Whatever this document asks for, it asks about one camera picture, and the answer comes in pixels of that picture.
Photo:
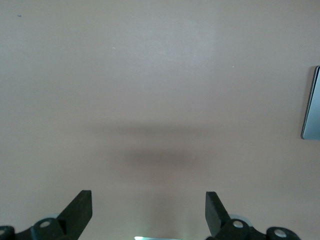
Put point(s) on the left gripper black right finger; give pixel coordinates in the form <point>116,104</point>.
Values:
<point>217,220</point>

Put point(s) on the grey laptop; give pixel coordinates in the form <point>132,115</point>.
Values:
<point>313,112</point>

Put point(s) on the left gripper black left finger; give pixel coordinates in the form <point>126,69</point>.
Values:
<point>75,217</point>

